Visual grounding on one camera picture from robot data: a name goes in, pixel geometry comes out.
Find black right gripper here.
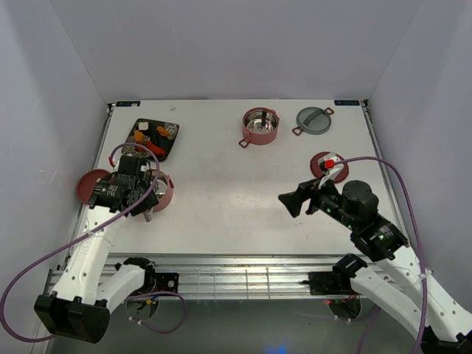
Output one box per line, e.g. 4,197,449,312
277,172,357,230

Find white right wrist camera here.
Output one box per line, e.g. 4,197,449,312
317,152,344,189

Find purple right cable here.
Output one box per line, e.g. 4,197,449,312
330,155,431,354

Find grey lid with handle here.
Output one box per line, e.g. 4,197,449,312
292,107,335,136

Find black patterned square plate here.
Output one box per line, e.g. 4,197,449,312
121,118,180,162

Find white sushi piece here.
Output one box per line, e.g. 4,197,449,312
138,122,149,131

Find stainless steel tongs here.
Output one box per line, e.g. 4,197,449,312
143,173,167,223

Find orange fried food piece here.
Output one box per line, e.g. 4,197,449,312
133,130,145,144

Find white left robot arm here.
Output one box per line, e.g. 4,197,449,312
34,156,159,344

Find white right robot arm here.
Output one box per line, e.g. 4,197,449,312
278,178,471,353

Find pink steel-lined far bowl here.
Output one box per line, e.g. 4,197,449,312
238,107,280,148

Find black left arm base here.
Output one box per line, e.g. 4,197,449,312
151,272,180,294

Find pink steel-lined left bowl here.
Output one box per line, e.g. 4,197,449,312
152,172,174,213

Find red sausage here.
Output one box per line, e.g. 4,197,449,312
146,142,166,156

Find pink steel-lined bowl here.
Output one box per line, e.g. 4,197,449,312
152,172,174,213
238,107,280,148

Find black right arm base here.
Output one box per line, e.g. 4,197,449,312
308,271,352,295

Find dark red flat lid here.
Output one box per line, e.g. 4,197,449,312
310,151,349,183

